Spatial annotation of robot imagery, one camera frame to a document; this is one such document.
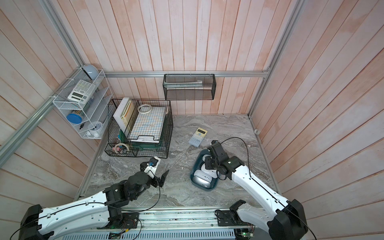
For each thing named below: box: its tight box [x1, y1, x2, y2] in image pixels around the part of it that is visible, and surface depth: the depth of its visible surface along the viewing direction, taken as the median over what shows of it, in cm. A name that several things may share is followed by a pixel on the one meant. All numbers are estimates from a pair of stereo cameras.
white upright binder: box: [113, 97, 135, 134], surface depth 90 cm
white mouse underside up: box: [192, 170, 213, 189], surface depth 86 cm
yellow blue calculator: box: [188, 127, 208, 148], surface depth 108 cm
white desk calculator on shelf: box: [67, 79, 96, 105], surface depth 78 cm
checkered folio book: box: [126, 100, 168, 143], surface depth 92 cm
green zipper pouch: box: [131, 141, 163, 151], surface depth 90 cm
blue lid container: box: [66, 113, 83, 124], surface depth 78 cm
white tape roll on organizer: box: [137, 104, 153, 114], surface depth 100 cm
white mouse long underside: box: [201, 163, 218, 179], surface depth 87 cm
